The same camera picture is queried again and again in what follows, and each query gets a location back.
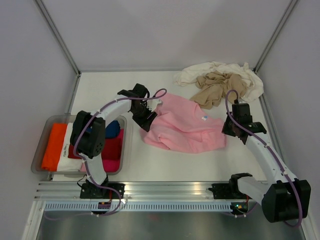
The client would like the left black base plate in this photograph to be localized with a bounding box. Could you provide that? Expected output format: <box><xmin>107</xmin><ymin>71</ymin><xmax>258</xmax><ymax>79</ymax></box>
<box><xmin>78</xmin><ymin>181</ymin><xmax>125</xmax><ymax>200</ymax></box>

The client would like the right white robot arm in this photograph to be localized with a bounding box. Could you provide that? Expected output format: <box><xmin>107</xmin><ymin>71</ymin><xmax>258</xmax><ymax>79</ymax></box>
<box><xmin>222</xmin><ymin>100</ymin><xmax>311</xmax><ymax>228</ymax></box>

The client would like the grey plastic bin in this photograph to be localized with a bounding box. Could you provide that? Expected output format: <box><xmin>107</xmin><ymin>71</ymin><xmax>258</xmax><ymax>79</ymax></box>
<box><xmin>31</xmin><ymin>114</ymin><xmax>127</xmax><ymax>176</ymax></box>

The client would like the dark red rolled t shirt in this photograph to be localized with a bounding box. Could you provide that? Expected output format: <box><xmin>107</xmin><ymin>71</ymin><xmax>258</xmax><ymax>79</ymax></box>
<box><xmin>67</xmin><ymin>136</ymin><xmax>123</xmax><ymax>161</ymax></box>

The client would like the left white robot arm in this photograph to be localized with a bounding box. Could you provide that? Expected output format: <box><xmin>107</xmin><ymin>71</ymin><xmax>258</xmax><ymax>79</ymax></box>
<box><xmin>70</xmin><ymin>83</ymin><xmax>167</xmax><ymax>198</ymax></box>

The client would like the right aluminium frame post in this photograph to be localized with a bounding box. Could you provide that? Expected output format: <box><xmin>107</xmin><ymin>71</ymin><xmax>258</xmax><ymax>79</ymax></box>
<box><xmin>253</xmin><ymin>0</ymin><xmax>300</xmax><ymax>74</ymax></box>

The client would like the aluminium frame post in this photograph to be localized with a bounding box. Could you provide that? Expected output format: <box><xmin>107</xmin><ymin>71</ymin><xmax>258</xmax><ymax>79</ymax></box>
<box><xmin>253</xmin><ymin>0</ymin><xmax>300</xmax><ymax>74</ymax></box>
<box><xmin>33</xmin><ymin>0</ymin><xmax>81</xmax><ymax>76</ymax></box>

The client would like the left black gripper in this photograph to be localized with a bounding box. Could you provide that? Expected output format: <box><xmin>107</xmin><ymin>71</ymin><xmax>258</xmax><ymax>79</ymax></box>
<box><xmin>130</xmin><ymin>103</ymin><xmax>157</xmax><ymax>132</ymax></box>

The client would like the white slotted cable duct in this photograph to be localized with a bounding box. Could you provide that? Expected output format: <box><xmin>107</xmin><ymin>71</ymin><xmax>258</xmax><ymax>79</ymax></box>
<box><xmin>44</xmin><ymin>201</ymin><xmax>232</xmax><ymax>212</ymax></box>

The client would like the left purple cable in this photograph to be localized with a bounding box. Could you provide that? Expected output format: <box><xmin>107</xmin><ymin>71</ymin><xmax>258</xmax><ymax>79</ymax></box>
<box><xmin>44</xmin><ymin>88</ymin><xmax>168</xmax><ymax>221</ymax></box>

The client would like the purple cable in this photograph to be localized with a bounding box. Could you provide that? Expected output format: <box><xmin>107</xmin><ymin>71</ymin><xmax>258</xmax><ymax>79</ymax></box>
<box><xmin>44</xmin><ymin>88</ymin><xmax>168</xmax><ymax>221</ymax></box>
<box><xmin>224</xmin><ymin>89</ymin><xmax>304</xmax><ymax>228</ymax></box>

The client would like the beige tan t shirt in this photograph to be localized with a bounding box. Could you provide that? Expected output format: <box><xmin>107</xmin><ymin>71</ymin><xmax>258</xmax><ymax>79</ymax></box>
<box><xmin>190</xmin><ymin>71</ymin><xmax>248</xmax><ymax>110</ymax></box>

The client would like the light pink rolled t shirt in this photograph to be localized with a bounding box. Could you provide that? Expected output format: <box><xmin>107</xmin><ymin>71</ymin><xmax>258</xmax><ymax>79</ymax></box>
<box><xmin>79</xmin><ymin>163</ymin><xmax>87</xmax><ymax>172</ymax></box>

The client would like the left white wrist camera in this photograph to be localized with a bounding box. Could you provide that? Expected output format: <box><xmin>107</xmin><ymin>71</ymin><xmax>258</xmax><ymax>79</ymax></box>
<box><xmin>147</xmin><ymin>98</ymin><xmax>163</xmax><ymax>112</ymax></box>

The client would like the blue rolled t shirt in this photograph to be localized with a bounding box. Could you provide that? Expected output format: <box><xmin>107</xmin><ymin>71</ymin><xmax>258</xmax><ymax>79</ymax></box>
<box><xmin>105</xmin><ymin>120</ymin><xmax>121</xmax><ymax>139</ymax></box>

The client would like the orange rolled t shirt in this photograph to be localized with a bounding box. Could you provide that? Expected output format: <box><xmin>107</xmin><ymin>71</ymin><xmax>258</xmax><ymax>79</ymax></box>
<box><xmin>41</xmin><ymin>123</ymin><xmax>68</xmax><ymax>172</ymax></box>

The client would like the cream white t shirt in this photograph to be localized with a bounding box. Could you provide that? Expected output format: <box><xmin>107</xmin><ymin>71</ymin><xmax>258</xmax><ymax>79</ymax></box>
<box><xmin>173</xmin><ymin>61</ymin><xmax>264</xmax><ymax>102</ymax></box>

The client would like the magenta rolled t shirt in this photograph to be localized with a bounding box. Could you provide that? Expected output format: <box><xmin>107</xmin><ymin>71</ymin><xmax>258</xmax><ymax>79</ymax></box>
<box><xmin>101</xmin><ymin>129</ymin><xmax>125</xmax><ymax>173</ymax></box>

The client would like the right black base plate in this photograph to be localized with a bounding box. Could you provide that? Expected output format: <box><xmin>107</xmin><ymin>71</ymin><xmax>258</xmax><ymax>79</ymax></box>
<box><xmin>208</xmin><ymin>183</ymin><xmax>253</xmax><ymax>200</ymax></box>

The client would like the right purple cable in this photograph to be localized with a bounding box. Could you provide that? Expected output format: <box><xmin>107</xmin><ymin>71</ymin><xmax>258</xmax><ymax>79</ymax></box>
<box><xmin>224</xmin><ymin>89</ymin><xmax>304</xmax><ymax>228</ymax></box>

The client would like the white rolled t shirt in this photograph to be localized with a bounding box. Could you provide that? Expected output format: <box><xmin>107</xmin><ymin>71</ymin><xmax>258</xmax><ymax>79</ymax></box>
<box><xmin>57</xmin><ymin>123</ymin><xmax>82</xmax><ymax>172</ymax></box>

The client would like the aluminium rail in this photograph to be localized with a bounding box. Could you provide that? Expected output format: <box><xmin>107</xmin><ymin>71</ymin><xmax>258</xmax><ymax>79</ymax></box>
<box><xmin>33</xmin><ymin>181</ymin><xmax>215</xmax><ymax>202</ymax></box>

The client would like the left aluminium frame post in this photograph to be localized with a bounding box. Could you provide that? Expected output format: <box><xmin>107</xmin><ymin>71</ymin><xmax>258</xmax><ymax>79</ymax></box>
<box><xmin>33</xmin><ymin>0</ymin><xmax>81</xmax><ymax>76</ymax></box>

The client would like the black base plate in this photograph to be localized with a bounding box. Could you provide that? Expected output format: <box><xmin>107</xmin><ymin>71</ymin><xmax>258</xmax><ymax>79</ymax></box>
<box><xmin>78</xmin><ymin>181</ymin><xmax>125</xmax><ymax>200</ymax></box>
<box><xmin>208</xmin><ymin>183</ymin><xmax>253</xmax><ymax>200</ymax></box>

